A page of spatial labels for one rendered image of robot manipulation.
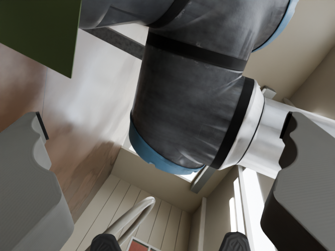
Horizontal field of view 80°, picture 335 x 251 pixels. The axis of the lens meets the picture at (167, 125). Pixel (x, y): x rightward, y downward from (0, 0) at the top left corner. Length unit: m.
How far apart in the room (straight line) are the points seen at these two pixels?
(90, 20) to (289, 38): 6.24
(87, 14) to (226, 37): 0.15
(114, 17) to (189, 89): 0.11
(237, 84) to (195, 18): 0.10
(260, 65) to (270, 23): 6.01
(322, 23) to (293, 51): 0.79
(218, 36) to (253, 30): 0.05
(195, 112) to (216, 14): 0.11
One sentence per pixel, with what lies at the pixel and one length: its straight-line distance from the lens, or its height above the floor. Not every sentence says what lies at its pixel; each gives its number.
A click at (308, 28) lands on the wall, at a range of 6.48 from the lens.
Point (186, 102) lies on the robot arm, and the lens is 0.26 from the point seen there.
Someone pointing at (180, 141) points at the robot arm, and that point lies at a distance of 0.28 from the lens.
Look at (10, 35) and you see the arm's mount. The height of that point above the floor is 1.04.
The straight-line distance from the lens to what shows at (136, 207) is 0.75.
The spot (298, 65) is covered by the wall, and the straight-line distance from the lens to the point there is 6.57.
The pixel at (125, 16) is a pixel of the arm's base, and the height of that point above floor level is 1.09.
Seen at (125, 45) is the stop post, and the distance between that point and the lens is 1.37.
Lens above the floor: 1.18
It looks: level
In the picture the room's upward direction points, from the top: 117 degrees clockwise
